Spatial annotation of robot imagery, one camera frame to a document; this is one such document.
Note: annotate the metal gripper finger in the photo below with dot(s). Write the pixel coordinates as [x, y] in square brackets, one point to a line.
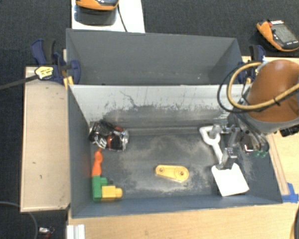
[218, 130]
[229, 158]

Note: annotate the white plastic toy shovel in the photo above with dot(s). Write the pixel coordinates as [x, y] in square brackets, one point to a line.
[230, 183]

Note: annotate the grey metal bin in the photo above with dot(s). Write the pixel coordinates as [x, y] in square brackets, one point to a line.
[149, 58]

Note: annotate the crumpled black and silver packet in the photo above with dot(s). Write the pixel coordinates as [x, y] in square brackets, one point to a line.
[108, 138]

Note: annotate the yellow toy block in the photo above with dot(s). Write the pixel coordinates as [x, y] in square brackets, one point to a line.
[111, 192]

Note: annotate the orange toy carrot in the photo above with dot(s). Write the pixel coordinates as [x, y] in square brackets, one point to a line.
[97, 163]

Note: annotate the green toy block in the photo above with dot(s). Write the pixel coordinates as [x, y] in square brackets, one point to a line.
[97, 188]

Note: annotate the pale wood board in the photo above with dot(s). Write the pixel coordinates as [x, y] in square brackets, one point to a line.
[44, 143]

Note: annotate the black cylinder on white bracket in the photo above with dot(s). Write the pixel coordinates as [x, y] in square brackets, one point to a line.
[290, 131]

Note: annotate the yellow flat bracket piece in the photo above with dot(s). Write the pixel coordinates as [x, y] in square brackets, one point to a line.
[171, 173]

